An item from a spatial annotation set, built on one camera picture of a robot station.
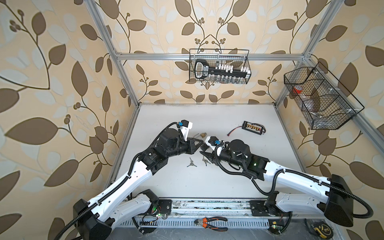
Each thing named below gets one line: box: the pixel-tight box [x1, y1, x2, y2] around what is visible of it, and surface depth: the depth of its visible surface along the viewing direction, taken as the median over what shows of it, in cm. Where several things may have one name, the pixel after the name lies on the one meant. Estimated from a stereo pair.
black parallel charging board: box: [241, 120, 263, 136], surface depth 107 cm
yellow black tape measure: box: [311, 221, 334, 239], surface depth 68 cm
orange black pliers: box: [194, 216, 229, 232], surface depth 72 cm
